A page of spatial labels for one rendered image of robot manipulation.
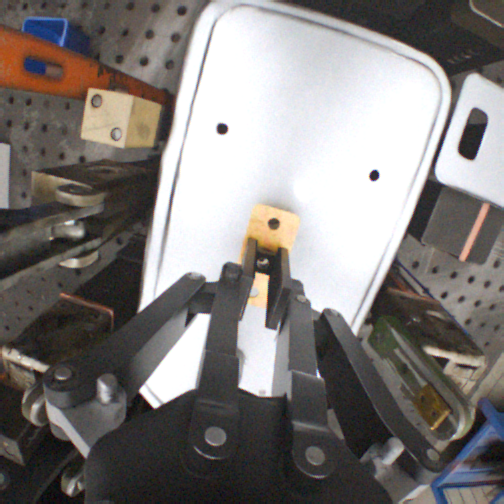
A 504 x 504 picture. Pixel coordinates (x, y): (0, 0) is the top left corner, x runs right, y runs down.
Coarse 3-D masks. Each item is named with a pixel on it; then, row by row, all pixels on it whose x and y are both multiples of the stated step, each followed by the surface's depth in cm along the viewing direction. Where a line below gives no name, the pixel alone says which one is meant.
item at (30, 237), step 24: (0, 216) 14; (24, 216) 15; (48, 216) 16; (72, 216) 18; (0, 240) 13; (24, 240) 16; (48, 240) 18; (96, 240) 22; (0, 264) 14; (24, 264) 16; (48, 264) 17; (0, 288) 14
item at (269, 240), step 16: (256, 208) 23; (272, 208) 23; (256, 224) 23; (288, 224) 23; (272, 240) 23; (288, 240) 23; (240, 256) 24; (272, 256) 23; (256, 272) 23; (256, 304) 25
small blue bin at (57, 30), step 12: (24, 24) 37; (36, 24) 40; (48, 24) 40; (60, 24) 39; (48, 36) 44; (60, 36) 45; (72, 36) 41; (84, 36) 43; (72, 48) 42; (84, 48) 45; (36, 72) 45
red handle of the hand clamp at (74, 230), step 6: (0, 210) 17; (6, 210) 17; (12, 210) 17; (66, 222) 19; (72, 222) 19; (78, 222) 19; (84, 222) 20; (54, 228) 19; (60, 228) 19; (66, 228) 19; (72, 228) 19; (78, 228) 20; (84, 228) 20; (54, 234) 19; (60, 234) 19; (66, 234) 19; (72, 234) 20; (78, 234) 20; (84, 234) 20; (72, 240) 20; (78, 240) 20
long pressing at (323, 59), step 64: (256, 0) 20; (192, 64) 21; (256, 64) 21; (320, 64) 21; (384, 64) 21; (192, 128) 23; (256, 128) 23; (320, 128) 23; (384, 128) 22; (192, 192) 25; (256, 192) 25; (320, 192) 24; (384, 192) 24; (192, 256) 27; (320, 256) 26; (384, 256) 26; (256, 320) 29; (192, 384) 32; (256, 384) 32
